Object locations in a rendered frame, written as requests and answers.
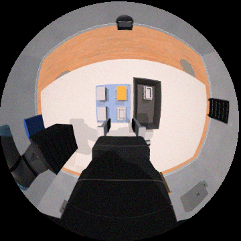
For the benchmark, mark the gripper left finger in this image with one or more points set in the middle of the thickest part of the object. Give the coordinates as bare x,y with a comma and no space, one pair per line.
104,128

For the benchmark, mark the orange rectangular block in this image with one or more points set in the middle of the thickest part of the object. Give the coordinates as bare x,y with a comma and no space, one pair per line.
121,92

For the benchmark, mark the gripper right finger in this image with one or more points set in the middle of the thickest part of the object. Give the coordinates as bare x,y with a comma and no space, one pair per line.
137,128

